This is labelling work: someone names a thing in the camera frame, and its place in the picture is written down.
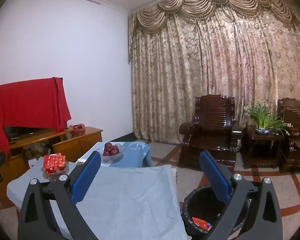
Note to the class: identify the potted green plant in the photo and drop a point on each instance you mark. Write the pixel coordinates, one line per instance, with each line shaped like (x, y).
(265, 120)

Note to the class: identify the grey table cloth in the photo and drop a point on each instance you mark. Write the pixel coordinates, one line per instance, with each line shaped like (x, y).
(133, 203)

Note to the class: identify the dark wooden armchair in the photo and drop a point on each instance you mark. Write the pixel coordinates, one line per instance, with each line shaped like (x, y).
(215, 129)
(289, 112)

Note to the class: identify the orange red plastic bag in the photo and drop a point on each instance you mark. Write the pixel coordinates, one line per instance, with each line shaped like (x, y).
(202, 223)

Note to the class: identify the red cloth cover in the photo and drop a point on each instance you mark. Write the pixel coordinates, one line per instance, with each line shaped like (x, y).
(39, 103)

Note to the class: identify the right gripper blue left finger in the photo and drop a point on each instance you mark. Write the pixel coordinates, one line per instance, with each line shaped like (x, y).
(37, 220)

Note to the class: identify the dark wooden side table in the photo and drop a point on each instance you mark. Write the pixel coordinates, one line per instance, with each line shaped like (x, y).
(261, 150)

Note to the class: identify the red snack packet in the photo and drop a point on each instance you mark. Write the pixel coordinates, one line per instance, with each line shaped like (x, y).
(54, 162)

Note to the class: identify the wooden tv cabinet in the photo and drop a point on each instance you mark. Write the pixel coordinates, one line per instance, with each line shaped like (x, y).
(44, 141)

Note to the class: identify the black trash bin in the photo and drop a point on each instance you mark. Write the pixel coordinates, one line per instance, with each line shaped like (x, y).
(207, 203)

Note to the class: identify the glass fruit bowl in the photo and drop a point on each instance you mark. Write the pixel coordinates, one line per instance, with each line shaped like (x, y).
(111, 159)

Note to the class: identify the television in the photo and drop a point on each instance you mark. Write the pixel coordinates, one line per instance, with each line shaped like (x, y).
(13, 133)

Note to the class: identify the blue side table cloth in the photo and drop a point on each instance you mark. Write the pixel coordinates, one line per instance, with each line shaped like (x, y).
(133, 154)

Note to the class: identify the small glass dish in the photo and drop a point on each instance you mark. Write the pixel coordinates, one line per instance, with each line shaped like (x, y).
(52, 175)

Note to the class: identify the patterned beige curtain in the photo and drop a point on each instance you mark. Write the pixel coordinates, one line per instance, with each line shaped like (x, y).
(181, 49)

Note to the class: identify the red apples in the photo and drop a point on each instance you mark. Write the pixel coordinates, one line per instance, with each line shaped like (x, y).
(110, 149)

